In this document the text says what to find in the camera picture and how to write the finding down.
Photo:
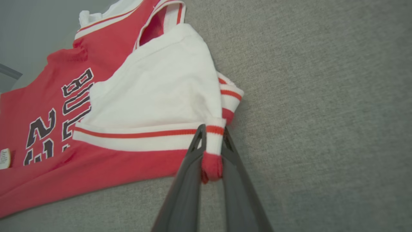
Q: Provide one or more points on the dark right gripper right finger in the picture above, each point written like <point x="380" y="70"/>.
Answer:
<point x="241" y="199"/>

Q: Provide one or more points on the grey metal frame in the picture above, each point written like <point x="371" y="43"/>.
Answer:
<point x="9" y="72"/>

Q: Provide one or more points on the red white basketball jersey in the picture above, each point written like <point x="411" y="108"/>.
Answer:
<point x="154" y="87"/>

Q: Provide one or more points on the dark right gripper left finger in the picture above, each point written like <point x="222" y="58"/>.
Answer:
<point x="183" y="199"/>

